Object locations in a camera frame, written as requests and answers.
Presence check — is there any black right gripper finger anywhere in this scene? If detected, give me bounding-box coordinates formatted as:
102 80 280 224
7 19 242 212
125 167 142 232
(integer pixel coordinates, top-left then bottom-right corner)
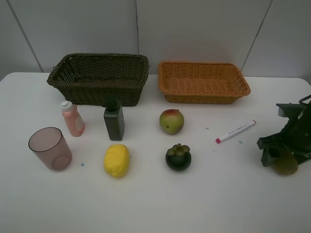
257 134 288 167
293 150 311 165

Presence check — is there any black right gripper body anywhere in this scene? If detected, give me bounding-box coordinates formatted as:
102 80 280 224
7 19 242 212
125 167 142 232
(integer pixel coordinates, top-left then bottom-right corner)
277 99 311 153

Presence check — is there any brown kiwi fruit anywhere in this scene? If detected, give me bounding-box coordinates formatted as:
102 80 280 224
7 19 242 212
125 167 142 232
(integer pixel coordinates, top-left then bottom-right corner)
271 152 298 176

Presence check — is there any white marker pink cap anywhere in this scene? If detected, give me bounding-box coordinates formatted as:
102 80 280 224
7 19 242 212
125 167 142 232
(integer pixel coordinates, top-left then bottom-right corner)
215 120 256 144

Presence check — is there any dark purple mangosteen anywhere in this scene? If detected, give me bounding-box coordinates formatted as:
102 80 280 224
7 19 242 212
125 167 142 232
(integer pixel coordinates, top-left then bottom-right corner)
165 143 191 171

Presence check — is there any green red mango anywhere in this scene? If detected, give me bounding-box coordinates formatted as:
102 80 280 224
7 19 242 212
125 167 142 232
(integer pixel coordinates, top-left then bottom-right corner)
159 109 185 134

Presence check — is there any orange wicker basket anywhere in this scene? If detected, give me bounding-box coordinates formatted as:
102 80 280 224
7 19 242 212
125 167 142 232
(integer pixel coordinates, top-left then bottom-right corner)
158 61 251 104

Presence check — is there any yellow lemon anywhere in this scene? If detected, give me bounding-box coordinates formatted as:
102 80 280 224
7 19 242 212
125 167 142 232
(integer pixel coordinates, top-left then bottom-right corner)
103 144 130 178

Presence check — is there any black bottle green label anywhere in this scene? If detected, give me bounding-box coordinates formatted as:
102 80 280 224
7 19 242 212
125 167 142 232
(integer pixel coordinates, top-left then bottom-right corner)
104 94 125 141

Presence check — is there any pink bottle white cap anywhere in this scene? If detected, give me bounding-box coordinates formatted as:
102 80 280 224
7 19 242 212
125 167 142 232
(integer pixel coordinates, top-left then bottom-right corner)
61 100 85 137

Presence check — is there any dark brown wicker basket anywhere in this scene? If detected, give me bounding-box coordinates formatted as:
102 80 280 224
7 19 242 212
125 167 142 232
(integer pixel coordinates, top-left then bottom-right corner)
47 53 149 106

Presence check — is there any translucent pink plastic cup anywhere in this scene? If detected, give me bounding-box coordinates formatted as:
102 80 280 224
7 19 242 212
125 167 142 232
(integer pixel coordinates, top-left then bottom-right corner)
28 127 72 171

